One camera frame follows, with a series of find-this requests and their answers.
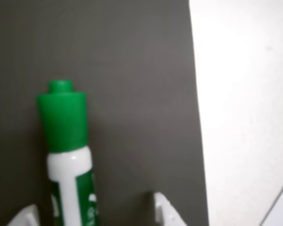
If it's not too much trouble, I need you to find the green dry-erase marker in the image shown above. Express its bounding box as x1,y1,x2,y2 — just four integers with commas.
36,80,102,226

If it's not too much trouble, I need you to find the grey mat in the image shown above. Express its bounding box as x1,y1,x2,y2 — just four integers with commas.
0,0,209,226

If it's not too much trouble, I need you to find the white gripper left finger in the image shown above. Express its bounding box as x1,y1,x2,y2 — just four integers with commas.
4,204,40,226

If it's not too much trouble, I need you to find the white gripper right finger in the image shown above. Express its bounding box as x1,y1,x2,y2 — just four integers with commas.
153,192,188,226

